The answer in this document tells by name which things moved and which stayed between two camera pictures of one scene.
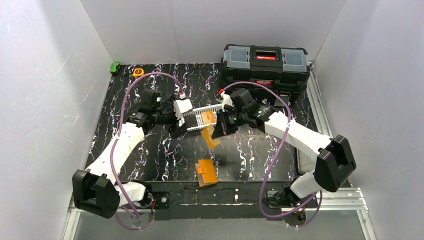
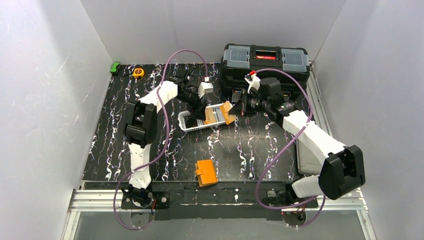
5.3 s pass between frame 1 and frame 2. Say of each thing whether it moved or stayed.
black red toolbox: stayed
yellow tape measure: stayed
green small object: stayed
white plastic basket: moved
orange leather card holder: stayed
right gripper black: moved
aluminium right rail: stayed
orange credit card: moved
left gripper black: moved
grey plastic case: stayed
